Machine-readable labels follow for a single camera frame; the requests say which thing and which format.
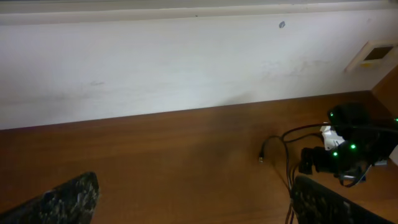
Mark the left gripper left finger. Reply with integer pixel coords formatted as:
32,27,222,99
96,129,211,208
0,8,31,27
1,172,100,224

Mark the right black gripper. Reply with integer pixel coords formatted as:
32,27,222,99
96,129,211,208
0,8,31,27
298,146,372,187

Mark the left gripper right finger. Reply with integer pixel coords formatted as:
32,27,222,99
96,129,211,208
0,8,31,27
292,175,392,224

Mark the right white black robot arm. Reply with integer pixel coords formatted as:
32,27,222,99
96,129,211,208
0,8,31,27
298,103,397,187

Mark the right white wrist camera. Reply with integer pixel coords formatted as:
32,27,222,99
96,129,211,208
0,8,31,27
320,126,345,151

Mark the beige wall socket box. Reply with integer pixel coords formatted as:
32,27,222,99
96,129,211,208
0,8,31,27
345,40,397,73

